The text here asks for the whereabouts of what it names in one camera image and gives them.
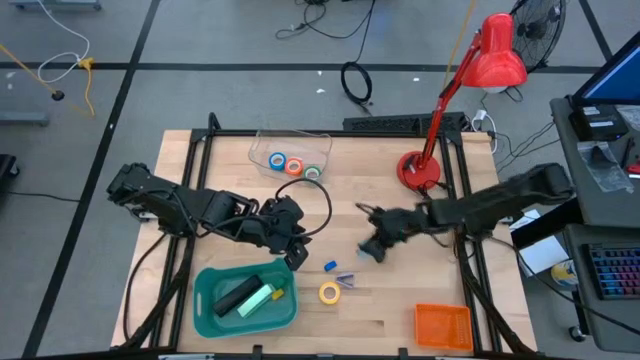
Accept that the yellow tape roll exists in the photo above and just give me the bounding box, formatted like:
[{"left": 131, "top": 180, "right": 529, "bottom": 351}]
[{"left": 318, "top": 281, "right": 342, "bottom": 306}]

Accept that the coiled black floor cable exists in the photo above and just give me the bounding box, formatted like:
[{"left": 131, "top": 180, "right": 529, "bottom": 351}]
[{"left": 340, "top": 0, "right": 377, "bottom": 116}]

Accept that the black aluminium table frame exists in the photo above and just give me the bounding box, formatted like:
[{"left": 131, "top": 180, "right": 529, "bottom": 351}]
[{"left": 112, "top": 112, "right": 539, "bottom": 360}]

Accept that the black box device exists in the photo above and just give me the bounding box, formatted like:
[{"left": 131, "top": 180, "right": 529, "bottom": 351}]
[{"left": 568, "top": 103, "right": 630, "bottom": 142}]

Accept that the clear plastic bag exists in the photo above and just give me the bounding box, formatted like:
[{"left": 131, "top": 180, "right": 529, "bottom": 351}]
[{"left": 577, "top": 140, "right": 634, "bottom": 194}]

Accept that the white paper sheet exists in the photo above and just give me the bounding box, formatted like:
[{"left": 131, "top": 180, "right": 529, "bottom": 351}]
[{"left": 517, "top": 234, "right": 566, "bottom": 276}]

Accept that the black stapler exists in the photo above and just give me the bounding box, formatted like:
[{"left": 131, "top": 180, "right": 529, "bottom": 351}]
[{"left": 212, "top": 274, "right": 265, "bottom": 319}]

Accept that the grey equipment desk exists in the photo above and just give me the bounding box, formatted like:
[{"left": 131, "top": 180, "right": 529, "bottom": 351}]
[{"left": 549, "top": 94, "right": 640, "bottom": 354}]

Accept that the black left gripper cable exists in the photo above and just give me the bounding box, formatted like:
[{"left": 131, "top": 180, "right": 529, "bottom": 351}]
[{"left": 273, "top": 177, "right": 334, "bottom": 239}]

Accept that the clear plastic container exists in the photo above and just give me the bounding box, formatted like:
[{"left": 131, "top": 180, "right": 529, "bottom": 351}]
[{"left": 248, "top": 128, "right": 334, "bottom": 184}]

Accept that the black power strip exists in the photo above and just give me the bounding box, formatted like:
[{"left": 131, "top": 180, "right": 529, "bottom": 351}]
[{"left": 342, "top": 112, "right": 469, "bottom": 134}]

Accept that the white floor cable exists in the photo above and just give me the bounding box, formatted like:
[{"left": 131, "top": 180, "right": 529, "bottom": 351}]
[{"left": 36, "top": 0, "right": 92, "bottom": 85}]

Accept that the yellow rod with black foot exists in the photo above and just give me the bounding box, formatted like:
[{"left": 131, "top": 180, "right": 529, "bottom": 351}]
[{"left": 0, "top": 43, "right": 66, "bottom": 102}]

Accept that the computer monitor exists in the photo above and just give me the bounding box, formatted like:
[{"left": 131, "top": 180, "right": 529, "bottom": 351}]
[{"left": 571, "top": 30, "right": 640, "bottom": 107}]

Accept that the orange plastic tray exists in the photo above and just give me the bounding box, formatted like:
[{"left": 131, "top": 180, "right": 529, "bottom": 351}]
[{"left": 414, "top": 302, "right": 475, "bottom": 352}]

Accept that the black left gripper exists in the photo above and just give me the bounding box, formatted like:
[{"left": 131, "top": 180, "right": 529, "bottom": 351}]
[{"left": 257, "top": 195, "right": 310, "bottom": 271}]

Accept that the black floor fan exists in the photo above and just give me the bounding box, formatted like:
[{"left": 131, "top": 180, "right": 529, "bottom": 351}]
[{"left": 509, "top": 0, "right": 569, "bottom": 74}]

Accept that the grey metal table foot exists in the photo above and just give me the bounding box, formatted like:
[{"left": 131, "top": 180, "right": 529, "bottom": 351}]
[{"left": 0, "top": 112, "right": 50, "bottom": 128}]

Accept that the backlit black keyboard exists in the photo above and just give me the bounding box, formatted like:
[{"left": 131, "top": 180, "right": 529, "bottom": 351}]
[{"left": 588, "top": 243, "right": 640, "bottom": 301}]

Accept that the mint green stapler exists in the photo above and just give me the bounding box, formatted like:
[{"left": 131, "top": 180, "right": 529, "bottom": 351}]
[{"left": 236, "top": 283, "right": 277, "bottom": 320}]

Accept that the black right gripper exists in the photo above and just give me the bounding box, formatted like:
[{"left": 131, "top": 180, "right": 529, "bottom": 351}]
[{"left": 358, "top": 205, "right": 431, "bottom": 264}]

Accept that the white power adapter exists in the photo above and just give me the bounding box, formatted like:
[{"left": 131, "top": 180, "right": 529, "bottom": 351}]
[{"left": 472, "top": 108, "right": 499, "bottom": 154}]

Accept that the yellow and blue round object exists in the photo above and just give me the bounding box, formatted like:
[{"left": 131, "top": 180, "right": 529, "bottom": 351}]
[{"left": 551, "top": 259, "right": 581, "bottom": 292}]

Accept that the red desk lamp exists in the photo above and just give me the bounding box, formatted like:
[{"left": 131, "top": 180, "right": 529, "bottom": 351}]
[{"left": 396, "top": 12, "right": 529, "bottom": 192}]

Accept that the yellow floor cable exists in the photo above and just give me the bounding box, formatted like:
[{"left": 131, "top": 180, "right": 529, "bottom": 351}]
[{"left": 77, "top": 57, "right": 96, "bottom": 117}]

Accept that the teal plastic bin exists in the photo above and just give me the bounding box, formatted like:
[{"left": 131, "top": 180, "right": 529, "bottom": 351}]
[{"left": 192, "top": 257, "right": 300, "bottom": 340}]

